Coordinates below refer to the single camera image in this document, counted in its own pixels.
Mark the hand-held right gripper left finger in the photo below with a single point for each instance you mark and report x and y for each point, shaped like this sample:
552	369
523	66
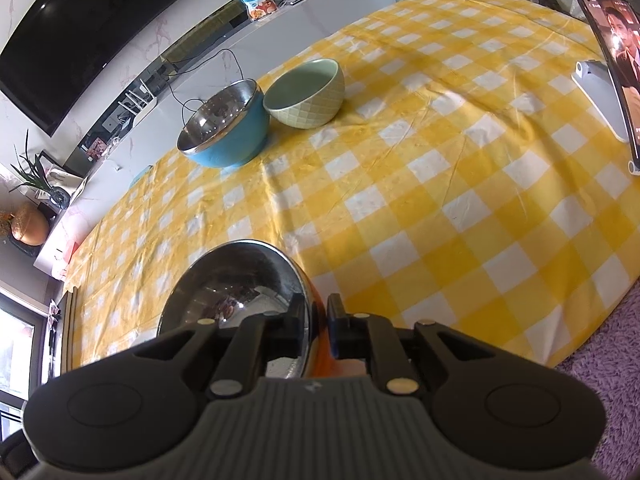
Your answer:
280	332

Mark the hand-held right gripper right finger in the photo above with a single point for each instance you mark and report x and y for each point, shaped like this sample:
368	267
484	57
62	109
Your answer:
336	342

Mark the orange steel bowl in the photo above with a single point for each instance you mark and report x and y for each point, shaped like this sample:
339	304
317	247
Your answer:
240	280

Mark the blue steel bowl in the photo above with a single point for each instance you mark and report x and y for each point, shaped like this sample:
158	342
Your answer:
235	146

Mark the green ceramic bowl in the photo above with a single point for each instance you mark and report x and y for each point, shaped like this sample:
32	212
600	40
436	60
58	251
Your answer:
310	108

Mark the yellow checked tablecloth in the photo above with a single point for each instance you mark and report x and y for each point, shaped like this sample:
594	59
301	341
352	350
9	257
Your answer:
425	185

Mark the light blue plastic stool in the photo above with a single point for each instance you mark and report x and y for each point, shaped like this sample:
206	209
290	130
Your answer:
140	176

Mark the pink photo card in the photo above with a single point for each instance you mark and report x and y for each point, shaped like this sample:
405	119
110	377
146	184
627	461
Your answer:
96	150

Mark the glass sliding door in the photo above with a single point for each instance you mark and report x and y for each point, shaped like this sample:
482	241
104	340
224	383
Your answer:
20	350

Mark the portrait sketch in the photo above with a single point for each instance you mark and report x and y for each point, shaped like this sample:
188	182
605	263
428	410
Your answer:
67	181

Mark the white router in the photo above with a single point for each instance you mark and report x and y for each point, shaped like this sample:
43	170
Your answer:
142	102

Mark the gold acorn vase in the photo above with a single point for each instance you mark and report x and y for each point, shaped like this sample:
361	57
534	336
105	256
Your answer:
31	227

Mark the purple shaggy rug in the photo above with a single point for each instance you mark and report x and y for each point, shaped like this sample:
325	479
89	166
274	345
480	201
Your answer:
615	360

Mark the green plant in glass vase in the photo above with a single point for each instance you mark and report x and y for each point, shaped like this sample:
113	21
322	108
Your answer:
37	175

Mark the dried flower bouquet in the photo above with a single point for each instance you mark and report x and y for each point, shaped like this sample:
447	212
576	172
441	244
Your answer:
6	225

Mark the white phone stand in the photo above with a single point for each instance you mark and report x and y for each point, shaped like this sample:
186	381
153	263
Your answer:
595	91

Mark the black television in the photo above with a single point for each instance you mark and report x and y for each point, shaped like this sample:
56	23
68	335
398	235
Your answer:
75	35

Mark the smartphone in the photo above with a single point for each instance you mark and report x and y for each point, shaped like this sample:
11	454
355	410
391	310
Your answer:
620	60

